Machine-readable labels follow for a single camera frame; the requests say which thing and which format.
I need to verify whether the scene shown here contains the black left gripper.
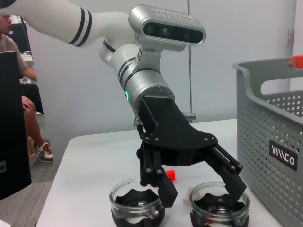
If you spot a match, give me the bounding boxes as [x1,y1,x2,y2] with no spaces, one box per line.
[136,94,219,209]

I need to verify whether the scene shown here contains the black monitor back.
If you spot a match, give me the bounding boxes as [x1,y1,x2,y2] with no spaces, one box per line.
[0,51,33,201]

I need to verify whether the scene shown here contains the glass teacup black sleeve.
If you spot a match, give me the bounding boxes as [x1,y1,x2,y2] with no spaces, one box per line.
[189,181,250,227]
[108,179,166,227]

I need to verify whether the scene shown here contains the metal door hinge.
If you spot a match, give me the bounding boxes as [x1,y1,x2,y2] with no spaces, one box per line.
[287,29,295,47]

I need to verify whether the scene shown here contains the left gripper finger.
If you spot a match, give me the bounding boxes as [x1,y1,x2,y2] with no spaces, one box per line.
[205,143,248,205]

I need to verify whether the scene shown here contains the beige plastic stool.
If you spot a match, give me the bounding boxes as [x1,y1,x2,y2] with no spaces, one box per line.
[27,136,36,159]

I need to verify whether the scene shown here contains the left gripper silver connector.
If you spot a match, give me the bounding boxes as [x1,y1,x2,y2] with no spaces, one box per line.
[183,112,197,123]

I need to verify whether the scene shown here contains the seated person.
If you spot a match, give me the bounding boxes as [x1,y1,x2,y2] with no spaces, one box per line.
[0,14,54,163]

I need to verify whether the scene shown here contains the grey perforated storage bin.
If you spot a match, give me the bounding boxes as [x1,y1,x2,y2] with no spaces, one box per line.
[231,55,303,227]

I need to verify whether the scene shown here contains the tiny red cube brick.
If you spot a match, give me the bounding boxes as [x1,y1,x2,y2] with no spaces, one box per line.
[165,169,177,182]

